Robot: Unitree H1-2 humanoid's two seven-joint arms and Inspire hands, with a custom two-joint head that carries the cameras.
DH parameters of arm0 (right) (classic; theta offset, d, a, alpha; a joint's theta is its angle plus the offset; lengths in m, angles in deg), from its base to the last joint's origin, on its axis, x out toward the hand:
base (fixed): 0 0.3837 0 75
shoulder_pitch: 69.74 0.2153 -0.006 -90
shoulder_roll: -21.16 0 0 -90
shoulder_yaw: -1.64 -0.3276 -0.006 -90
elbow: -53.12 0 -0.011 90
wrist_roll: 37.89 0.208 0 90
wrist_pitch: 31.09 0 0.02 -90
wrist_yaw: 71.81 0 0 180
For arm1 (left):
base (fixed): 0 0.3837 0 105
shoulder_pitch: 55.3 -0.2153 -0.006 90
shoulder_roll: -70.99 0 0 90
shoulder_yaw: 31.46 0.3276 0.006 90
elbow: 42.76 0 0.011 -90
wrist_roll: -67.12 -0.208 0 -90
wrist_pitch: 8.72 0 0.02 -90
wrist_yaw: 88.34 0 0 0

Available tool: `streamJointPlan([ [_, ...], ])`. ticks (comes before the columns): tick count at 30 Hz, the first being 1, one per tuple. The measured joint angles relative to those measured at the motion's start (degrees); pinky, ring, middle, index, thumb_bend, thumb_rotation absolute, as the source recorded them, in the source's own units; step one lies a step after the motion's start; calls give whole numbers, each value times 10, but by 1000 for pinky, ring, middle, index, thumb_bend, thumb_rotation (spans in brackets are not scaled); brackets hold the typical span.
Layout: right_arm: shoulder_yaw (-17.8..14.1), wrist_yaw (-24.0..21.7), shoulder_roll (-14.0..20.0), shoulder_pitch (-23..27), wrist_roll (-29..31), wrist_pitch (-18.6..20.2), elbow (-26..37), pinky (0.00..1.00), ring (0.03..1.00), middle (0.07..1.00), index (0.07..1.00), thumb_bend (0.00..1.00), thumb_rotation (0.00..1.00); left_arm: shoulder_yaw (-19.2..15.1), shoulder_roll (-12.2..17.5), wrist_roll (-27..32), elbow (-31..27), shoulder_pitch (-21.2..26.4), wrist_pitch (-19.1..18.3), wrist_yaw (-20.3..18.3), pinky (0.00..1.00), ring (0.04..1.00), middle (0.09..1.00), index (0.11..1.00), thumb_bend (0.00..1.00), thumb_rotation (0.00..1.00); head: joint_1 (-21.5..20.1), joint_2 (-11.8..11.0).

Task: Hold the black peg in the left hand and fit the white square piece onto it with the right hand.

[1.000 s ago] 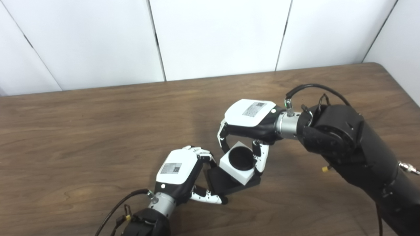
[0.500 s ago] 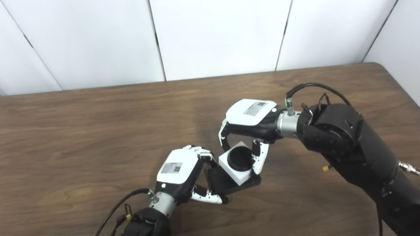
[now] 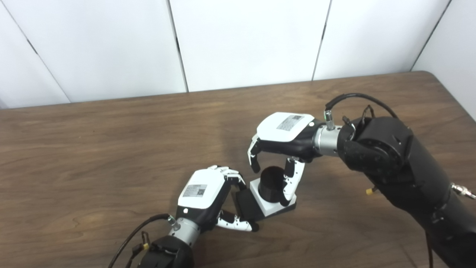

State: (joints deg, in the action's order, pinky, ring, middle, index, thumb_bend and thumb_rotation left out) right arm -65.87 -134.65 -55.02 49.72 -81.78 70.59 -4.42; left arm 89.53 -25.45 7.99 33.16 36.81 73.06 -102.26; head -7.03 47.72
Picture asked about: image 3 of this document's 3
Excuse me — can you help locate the thin black hanging cable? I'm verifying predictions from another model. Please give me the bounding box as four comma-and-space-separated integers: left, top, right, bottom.
425, 231, 434, 268

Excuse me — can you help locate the thin yellow-tipped left arm wire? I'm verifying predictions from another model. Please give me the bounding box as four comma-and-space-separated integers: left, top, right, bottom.
126, 232, 150, 268

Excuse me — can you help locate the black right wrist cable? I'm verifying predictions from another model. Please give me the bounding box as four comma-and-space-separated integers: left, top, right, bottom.
324, 93, 399, 131

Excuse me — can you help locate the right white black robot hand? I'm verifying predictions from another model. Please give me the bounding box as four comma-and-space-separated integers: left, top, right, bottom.
248, 112, 324, 207

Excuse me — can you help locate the white square piece with hole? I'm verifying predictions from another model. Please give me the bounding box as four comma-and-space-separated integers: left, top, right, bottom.
250, 178, 297, 217

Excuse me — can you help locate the black peg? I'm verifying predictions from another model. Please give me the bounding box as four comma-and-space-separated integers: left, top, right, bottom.
235, 166, 297, 222

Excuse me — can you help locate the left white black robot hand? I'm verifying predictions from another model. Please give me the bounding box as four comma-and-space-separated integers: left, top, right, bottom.
175, 165, 260, 233

